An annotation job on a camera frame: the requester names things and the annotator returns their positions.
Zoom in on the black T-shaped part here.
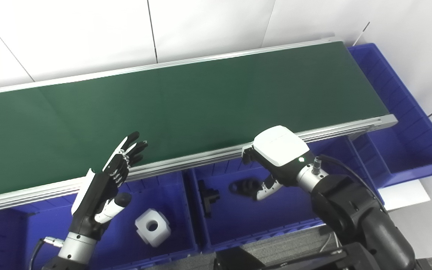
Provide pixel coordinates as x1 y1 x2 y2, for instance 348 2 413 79
197 180 221 219

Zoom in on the grey padded robot torso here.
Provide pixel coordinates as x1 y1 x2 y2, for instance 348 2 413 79
137 223 432 270

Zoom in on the white flat sheet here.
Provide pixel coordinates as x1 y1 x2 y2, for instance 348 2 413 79
379 178 432 213

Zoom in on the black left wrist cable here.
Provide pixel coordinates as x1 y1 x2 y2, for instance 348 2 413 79
28 236 65 270

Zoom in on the blue plastic bin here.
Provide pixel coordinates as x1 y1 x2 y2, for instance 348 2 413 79
0 171 201 270
184 137 386 252
345 42 432 188

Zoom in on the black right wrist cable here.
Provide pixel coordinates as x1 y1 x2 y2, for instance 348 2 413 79
313 154 388 215

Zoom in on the thin white rod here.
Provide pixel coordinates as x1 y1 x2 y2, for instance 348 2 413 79
352 21 371 46

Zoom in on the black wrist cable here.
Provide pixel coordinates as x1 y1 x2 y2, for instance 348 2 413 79
313 154 388 215
28 236 65 270

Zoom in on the green conveyor belt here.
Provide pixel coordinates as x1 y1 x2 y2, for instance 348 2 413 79
0 36 399 215

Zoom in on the white block part with hole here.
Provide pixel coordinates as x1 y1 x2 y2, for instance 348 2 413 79
135 208 172 248

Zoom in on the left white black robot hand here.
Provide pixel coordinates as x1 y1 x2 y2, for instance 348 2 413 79
70 131 149 241

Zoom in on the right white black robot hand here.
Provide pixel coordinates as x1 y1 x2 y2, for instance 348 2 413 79
241 125 312 201

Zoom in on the black flanged metal part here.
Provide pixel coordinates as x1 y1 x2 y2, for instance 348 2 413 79
228 178 264 200

